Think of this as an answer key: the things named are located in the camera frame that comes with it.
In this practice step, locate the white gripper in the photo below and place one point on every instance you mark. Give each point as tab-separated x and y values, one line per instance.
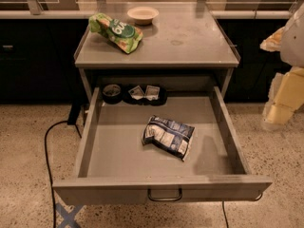
294	47

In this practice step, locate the blue chip bag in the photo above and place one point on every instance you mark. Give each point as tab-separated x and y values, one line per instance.
168	135

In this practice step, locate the grey metal cabinet counter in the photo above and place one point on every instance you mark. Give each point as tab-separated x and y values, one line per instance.
184	34

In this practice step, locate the green chip bag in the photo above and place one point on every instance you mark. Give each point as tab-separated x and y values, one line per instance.
123	35

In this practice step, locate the grey open top drawer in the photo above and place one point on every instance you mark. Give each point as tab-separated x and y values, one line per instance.
114	167

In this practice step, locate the black tray with packets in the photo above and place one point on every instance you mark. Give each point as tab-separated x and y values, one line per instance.
144	95

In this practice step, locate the beige paper bowl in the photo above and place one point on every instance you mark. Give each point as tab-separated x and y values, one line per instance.
143	16

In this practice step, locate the black tape roll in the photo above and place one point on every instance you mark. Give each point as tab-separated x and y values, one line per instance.
112	94

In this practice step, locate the blue tape cross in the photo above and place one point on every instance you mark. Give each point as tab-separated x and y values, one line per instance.
69	217

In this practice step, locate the black drawer handle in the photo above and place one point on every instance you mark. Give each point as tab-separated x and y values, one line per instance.
159	195

